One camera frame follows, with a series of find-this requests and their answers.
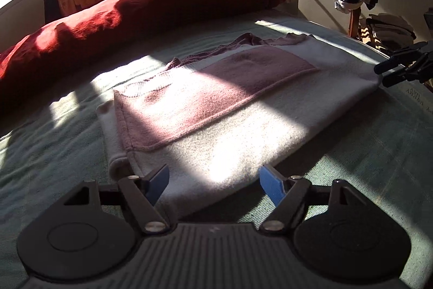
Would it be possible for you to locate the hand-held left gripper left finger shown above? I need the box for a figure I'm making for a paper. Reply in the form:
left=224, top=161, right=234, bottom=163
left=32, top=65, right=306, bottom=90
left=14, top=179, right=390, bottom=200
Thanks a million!
left=64, top=164, right=170, bottom=236

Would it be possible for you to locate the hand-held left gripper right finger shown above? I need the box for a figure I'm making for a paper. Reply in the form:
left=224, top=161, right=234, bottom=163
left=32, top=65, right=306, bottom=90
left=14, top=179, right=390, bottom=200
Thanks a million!
left=259, top=164, right=368, bottom=236

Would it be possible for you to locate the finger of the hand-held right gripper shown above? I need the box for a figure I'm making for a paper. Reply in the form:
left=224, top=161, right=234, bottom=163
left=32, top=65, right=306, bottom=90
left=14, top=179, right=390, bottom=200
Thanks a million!
left=374, top=41, right=429, bottom=75
left=381, top=51, right=433, bottom=88

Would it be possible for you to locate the pink and white knit sweater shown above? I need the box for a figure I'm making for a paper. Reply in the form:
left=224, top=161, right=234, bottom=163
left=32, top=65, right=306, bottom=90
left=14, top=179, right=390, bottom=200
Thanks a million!
left=96, top=33, right=383, bottom=218

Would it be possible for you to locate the stack of folded clothes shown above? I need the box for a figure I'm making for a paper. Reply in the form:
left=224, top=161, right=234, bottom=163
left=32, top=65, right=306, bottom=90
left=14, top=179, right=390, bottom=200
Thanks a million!
left=359, top=13, right=417, bottom=51

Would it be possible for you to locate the wooden chair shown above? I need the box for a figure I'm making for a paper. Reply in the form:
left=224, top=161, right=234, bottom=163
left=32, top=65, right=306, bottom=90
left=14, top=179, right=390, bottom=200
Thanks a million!
left=348, top=6, right=361, bottom=39

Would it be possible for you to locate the green plaid bed blanket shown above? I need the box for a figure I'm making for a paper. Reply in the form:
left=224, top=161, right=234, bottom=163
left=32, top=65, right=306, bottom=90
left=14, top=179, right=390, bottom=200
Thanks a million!
left=0, top=9, right=433, bottom=289

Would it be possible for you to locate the red duvet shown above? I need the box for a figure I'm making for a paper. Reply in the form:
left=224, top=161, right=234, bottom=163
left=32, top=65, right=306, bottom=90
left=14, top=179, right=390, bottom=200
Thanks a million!
left=0, top=0, right=291, bottom=113

